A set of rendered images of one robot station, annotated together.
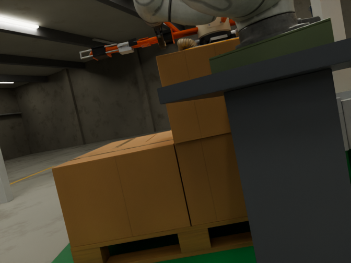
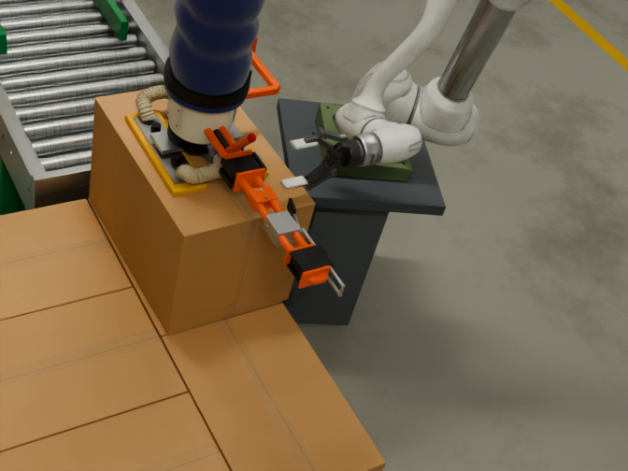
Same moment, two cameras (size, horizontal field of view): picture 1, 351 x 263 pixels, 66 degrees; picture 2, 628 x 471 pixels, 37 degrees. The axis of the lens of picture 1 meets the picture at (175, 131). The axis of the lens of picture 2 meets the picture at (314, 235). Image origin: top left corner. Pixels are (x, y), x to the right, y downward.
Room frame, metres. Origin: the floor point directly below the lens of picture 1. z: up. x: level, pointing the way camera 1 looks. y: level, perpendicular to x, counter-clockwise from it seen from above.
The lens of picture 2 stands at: (2.56, 1.40, 2.60)
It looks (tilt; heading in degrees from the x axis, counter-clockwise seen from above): 43 degrees down; 225
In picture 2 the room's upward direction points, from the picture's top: 16 degrees clockwise
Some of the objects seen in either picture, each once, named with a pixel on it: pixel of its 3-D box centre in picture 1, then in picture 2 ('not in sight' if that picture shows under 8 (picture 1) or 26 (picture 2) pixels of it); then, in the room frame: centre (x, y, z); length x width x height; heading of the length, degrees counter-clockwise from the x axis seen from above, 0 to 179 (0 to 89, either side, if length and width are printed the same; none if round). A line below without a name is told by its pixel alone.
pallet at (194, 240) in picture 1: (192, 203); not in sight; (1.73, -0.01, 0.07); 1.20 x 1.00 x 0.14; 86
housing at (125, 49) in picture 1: (126, 48); (281, 228); (1.45, 0.17, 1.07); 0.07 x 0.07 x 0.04; 86
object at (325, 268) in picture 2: (101, 52); (306, 265); (1.46, 0.30, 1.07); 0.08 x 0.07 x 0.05; 86
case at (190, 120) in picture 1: (224, 90); (193, 201); (1.40, -0.29, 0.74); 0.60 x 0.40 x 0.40; 88
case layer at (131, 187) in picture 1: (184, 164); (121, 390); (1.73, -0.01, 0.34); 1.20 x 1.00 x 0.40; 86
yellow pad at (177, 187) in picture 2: not in sight; (164, 147); (1.51, -0.31, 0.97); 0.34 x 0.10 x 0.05; 86
